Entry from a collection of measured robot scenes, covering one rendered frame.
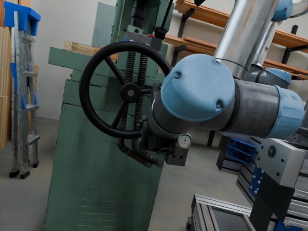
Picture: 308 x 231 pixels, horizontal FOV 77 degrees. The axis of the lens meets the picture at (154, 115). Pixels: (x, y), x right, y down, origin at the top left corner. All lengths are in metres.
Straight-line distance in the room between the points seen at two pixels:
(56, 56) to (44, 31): 2.65
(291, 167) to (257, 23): 0.32
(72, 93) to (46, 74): 2.61
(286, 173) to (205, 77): 0.38
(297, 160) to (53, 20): 3.29
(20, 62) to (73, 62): 0.84
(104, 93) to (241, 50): 0.51
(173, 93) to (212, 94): 0.04
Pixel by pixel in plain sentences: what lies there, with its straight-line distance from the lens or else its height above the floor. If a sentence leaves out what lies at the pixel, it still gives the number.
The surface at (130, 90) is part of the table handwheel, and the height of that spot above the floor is 0.82.
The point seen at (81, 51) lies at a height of 0.92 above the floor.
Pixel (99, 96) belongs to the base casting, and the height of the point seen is 0.76.
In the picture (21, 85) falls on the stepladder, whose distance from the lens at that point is 1.57.
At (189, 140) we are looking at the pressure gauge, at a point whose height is 0.66.
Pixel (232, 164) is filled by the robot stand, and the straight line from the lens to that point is 1.05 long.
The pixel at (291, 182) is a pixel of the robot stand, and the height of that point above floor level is 0.70.
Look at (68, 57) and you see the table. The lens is 0.77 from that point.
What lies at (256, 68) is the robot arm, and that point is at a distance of 1.14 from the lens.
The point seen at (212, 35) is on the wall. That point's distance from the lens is 3.60.
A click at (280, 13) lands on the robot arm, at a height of 1.19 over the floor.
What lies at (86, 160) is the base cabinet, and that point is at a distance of 0.82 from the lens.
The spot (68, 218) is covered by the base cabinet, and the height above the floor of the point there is 0.24.
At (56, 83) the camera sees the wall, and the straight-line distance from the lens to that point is 3.33.
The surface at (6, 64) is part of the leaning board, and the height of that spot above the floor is 0.75.
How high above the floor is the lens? 0.84
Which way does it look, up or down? 8 degrees down
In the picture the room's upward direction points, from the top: 12 degrees clockwise
